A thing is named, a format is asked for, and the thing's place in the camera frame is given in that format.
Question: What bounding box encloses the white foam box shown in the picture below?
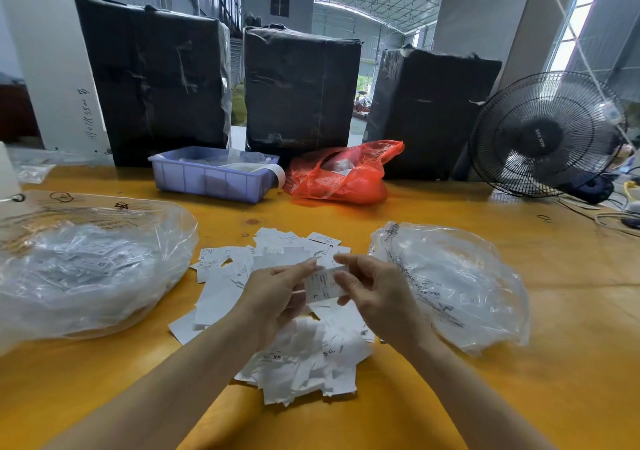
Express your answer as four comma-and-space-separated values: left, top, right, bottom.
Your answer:
0, 142, 21, 204

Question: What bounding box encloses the person's left hand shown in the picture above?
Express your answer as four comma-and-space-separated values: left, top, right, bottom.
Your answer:
232, 257, 323, 352

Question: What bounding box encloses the grey cabin with window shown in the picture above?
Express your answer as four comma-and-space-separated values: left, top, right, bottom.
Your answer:
241, 0, 316, 34

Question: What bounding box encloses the brown wooden cabinet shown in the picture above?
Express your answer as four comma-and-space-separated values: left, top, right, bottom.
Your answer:
0, 82, 41, 144

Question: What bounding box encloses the large clear bag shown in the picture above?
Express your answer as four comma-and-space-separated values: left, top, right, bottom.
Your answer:
0, 190, 199, 356

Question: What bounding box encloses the white pillar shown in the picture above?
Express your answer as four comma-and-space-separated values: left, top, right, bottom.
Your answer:
0, 0, 111, 156

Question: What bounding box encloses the clear plastic bag black print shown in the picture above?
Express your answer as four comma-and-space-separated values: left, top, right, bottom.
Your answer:
369, 221, 532, 356

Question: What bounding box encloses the large black wrapped bale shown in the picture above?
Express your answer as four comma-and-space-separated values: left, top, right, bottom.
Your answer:
364, 45, 503, 182
74, 0, 233, 168
243, 25, 363, 166

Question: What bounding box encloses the pile of white labels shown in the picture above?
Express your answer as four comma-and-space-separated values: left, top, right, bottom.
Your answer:
168, 227, 377, 407

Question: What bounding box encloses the person's right forearm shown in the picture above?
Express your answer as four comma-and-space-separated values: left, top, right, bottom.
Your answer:
405, 337, 557, 450

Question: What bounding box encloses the white paper label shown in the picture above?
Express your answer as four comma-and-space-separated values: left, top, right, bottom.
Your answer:
303, 265, 349, 306

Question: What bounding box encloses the bundle of cables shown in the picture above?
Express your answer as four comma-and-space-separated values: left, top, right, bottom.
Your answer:
555, 169, 640, 238

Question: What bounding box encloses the person's right hand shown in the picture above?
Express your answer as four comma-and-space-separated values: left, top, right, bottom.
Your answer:
334, 253, 435, 358

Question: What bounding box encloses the person's left forearm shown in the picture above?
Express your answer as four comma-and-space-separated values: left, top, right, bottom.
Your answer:
45, 325, 263, 450

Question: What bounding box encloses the black table fan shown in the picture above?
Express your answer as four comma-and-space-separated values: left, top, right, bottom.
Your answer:
470, 71, 626, 204

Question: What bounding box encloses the red plastic bag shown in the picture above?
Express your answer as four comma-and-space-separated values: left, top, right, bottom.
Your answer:
285, 139, 406, 206

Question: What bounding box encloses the blue plastic bin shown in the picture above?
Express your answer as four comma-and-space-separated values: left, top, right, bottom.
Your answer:
148, 145, 287, 204

